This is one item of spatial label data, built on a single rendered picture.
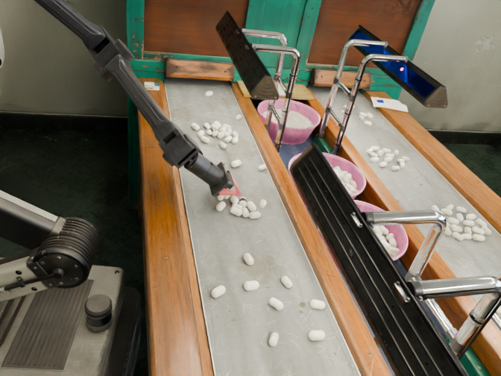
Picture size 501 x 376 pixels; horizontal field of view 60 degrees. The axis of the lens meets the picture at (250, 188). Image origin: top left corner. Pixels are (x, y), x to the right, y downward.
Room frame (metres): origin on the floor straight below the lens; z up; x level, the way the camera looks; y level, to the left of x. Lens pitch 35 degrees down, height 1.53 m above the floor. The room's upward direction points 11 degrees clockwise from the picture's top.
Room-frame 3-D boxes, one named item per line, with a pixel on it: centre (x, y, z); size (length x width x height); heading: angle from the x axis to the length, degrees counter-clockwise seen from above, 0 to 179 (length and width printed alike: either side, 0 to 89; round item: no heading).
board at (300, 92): (1.88, -0.03, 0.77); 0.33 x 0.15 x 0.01; 109
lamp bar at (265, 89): (1.42, 0.11, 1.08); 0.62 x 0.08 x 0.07; 19
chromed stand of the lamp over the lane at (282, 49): (1.44, 0.03, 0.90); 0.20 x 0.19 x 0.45; 19
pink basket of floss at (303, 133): (1.68, -0.10, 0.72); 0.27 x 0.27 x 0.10
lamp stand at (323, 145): (1.58, -0.35, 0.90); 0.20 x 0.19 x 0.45; 19
